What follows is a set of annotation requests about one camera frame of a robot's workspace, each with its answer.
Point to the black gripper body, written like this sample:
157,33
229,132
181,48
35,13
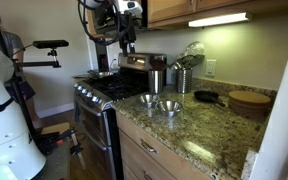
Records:
128,28

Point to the large silver metal bowl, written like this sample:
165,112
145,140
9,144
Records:
169,106

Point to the small silver metal bowl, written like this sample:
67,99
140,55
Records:
149,99

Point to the dark range hood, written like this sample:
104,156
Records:
102,20

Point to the dark wooden spoons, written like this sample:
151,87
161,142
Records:
158,63

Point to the silver frying pan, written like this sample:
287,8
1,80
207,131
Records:
100,74

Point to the smooth steel utensil canister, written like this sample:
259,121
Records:
156,81

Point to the silver spoon utensil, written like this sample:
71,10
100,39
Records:
175,66

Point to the wooden upper cabinet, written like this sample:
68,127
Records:
170,9

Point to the wooden cabinet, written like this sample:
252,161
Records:
140,160
170,9

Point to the stainless steel gas stove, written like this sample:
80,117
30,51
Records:
97,100

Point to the perforated steel utensil canister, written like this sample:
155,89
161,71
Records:
184,81

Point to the round silver strainer utensil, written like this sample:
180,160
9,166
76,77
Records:
195,48

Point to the black slotted spatula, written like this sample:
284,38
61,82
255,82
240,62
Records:
194,60

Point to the black cast iron skillet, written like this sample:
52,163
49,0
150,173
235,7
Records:
206,96

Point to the under-cabinet light bar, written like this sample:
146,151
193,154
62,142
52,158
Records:
219,19

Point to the flat wooden board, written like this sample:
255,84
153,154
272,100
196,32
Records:
55,128

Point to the dark grey box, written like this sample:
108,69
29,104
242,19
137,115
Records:
22,90

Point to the person in grey shirt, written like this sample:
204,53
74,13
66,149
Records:
13,43

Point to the wooden lower cabinet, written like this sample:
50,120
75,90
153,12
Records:
140,160

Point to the black orange clamp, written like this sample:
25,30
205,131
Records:
55,139

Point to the grey workbench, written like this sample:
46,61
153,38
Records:
55,163

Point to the black external stereo camera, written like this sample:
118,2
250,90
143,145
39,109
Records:
50,44

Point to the white wall outlet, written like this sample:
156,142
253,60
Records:
211,67

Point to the black camera stand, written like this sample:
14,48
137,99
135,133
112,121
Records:
34,63

